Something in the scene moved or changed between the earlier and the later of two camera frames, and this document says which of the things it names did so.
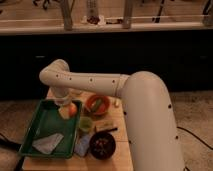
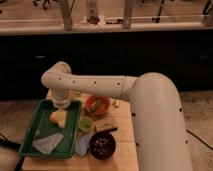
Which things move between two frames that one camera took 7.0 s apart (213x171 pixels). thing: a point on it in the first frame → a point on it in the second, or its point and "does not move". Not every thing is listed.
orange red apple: [72, 110] → [54, 118]
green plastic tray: [47, 120] does not move
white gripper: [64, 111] → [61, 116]
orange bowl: [98, 105] does not move
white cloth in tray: [49, 143] does not move
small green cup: [85, 123] does not move
